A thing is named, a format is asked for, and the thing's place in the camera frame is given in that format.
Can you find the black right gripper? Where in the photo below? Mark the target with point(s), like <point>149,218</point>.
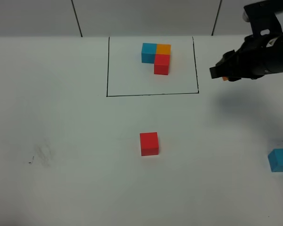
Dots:
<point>253,60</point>

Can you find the red template cube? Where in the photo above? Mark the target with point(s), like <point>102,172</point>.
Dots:
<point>161,64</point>

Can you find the orange template cube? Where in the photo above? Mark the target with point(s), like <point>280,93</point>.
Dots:
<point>163,49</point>

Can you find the blue template cube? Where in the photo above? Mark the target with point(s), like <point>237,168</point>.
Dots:
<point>148,53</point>

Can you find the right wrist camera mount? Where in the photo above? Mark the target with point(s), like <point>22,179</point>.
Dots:
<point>262,16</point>

